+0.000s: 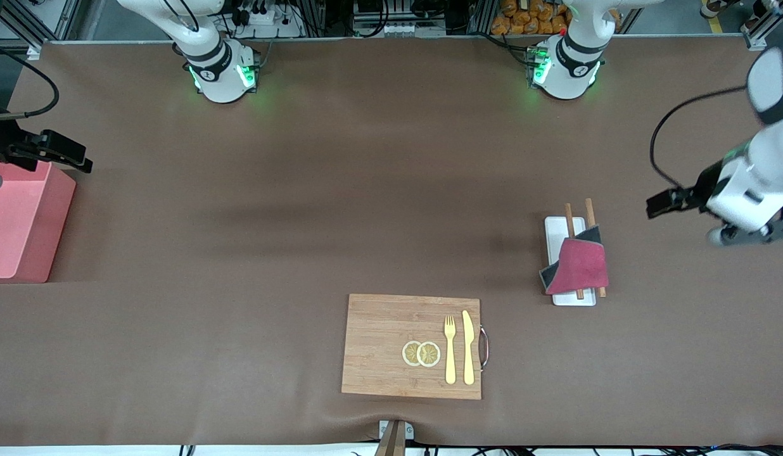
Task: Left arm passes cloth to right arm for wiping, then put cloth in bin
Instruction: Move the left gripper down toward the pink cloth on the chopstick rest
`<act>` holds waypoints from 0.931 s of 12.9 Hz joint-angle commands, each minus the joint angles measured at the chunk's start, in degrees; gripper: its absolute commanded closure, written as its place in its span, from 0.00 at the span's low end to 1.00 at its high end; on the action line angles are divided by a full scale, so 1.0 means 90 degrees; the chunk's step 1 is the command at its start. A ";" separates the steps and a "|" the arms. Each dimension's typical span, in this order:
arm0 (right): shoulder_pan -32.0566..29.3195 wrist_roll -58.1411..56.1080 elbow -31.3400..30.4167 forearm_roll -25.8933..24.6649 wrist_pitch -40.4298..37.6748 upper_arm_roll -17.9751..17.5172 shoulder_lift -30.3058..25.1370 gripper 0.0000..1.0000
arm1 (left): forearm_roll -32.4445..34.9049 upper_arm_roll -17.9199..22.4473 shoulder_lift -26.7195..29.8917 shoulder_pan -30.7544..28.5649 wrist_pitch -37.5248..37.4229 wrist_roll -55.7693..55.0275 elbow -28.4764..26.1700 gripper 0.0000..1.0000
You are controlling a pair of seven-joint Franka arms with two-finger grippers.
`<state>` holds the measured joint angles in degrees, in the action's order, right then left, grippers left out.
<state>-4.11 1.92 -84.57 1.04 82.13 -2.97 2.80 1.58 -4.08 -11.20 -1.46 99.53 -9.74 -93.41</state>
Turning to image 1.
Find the brown table mat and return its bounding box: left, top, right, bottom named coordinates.
left=0, top=35, right=783, bottom=448

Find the yellow knife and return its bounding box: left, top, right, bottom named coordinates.
left=462, top=310, right=476, bottom=386

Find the orange packaged snacks pile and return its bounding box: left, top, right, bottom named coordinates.
left=491, top=0, right=620, bottom=36

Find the pink plastic bin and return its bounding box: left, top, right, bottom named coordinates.
left=0, top=160, right=77, bottom=284

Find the camera stand bracket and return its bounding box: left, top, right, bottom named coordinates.
left=374, top=419, right=415, bottom=456

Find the pink cloth with grey back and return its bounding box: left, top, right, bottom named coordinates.
left=539, top=225, right=609, bottom=296

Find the brown wooden chopstick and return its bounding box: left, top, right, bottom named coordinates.
left=564, top=203, right=585, bottom=300
left=585, top=198, right=607, bottom=298

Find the bamboo cutting board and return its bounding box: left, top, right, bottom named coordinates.
left=341, top=293, right=483, bottom=401

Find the white rectangular tray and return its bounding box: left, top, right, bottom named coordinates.
left=544, top=217, right=597, bottom=307

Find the white power strip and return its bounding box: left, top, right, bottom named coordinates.
left=235, top=8, right=279, bottom=27
left=376, top=22, right=446, bottom=37

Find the aluminium frame post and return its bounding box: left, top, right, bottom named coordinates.
left=740, top=0, right=783, bottom=51
left=0, top=0, right=82, bottom=61

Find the yellow fork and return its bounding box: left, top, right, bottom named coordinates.
left=443, top=315, right=457, bottom=385

